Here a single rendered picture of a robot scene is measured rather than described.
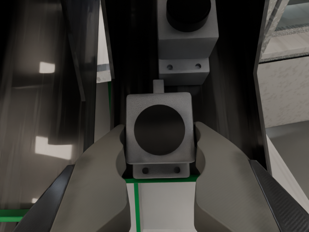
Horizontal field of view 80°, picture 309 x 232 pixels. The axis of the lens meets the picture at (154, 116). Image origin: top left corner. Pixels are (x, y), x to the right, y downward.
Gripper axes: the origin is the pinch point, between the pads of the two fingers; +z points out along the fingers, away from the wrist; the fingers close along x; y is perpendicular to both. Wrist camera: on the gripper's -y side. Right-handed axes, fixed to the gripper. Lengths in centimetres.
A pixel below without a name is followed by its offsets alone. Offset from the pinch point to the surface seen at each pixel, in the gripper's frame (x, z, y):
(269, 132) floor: 90, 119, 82
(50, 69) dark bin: -10.6, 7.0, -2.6
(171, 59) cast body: 1.2, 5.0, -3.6
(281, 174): 31, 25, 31
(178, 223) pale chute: 2.5, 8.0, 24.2
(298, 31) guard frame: 66, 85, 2
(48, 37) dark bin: -11.1, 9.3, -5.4
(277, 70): 58, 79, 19
